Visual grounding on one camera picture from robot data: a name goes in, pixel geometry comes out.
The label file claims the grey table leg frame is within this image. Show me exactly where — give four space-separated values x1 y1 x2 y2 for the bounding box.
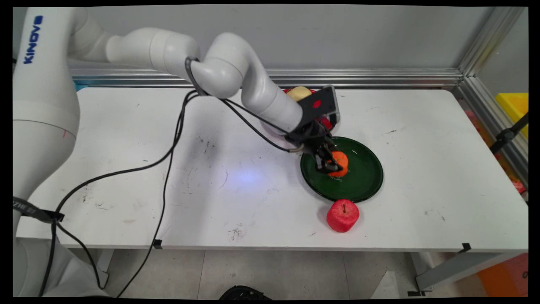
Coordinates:
407 252 516 297

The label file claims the green plate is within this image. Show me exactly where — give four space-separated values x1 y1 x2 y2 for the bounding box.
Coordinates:
300 136 384 204

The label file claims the toy orange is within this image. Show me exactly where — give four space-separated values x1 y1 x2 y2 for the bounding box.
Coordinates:
327 151 350 178

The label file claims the black strap on robot base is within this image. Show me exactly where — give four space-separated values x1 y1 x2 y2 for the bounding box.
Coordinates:
13 196 65 223

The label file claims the toy red apple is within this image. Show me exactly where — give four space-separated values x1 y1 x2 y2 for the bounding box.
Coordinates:
326 199 360 233

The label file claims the toy potato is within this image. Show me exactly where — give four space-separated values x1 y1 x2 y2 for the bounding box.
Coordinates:
286 86 313 102

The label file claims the black strap on arm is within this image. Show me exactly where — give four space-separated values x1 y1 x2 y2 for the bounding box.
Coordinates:
184 57 208 96

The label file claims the long black cable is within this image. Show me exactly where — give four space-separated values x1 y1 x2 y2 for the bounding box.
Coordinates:
38 87 304 297
116 91 296 298

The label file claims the aluminium rail along wall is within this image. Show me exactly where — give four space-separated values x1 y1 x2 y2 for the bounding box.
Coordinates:
70 68 464 89

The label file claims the yellow box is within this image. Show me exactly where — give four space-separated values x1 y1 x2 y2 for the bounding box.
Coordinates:
494 92 529 140

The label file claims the aluminium corner frame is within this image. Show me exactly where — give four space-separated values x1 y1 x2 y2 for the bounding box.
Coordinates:
456 6 529 188

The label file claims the red plate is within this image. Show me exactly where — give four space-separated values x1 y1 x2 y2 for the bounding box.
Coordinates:
282 87 340 136

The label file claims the black round object on floor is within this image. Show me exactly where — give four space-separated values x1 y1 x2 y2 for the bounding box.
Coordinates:
219 285 273 301

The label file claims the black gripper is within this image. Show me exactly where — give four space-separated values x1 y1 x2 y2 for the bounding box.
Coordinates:
286 122 339 174

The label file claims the orange box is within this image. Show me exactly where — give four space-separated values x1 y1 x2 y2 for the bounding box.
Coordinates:
476 253 529 298

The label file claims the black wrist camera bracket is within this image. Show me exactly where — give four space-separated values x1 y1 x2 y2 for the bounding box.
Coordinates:
295 85 340 130

